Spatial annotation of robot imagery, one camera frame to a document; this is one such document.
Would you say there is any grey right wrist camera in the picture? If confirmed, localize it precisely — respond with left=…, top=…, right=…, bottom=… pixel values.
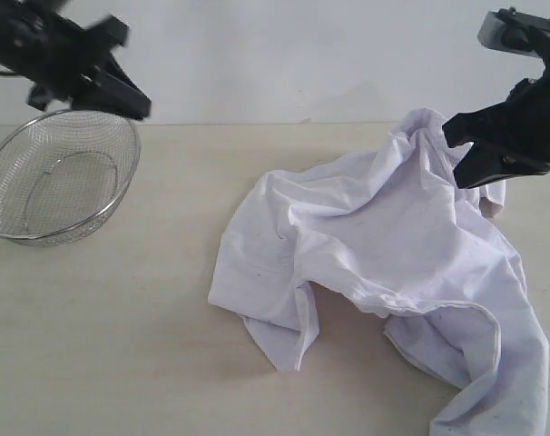
left=477, top=7, right=550, bottom=57

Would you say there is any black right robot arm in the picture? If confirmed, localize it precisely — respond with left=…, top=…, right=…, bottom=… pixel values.
left=442, top=27, right=550, bottom=189

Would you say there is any white t-shirt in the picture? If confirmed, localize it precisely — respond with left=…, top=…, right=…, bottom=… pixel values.
left=208, top=108, right=549, bottom=435

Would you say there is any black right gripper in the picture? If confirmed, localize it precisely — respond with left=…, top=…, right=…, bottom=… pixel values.
left=442, top=77, right=550, bottom=189

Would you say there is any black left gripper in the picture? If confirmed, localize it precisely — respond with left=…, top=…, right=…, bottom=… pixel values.
left=0, top=1, right=152, bottom=121

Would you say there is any metal mesh basket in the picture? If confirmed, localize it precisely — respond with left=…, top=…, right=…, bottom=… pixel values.
left=0, top=110, right=142, bottom=247

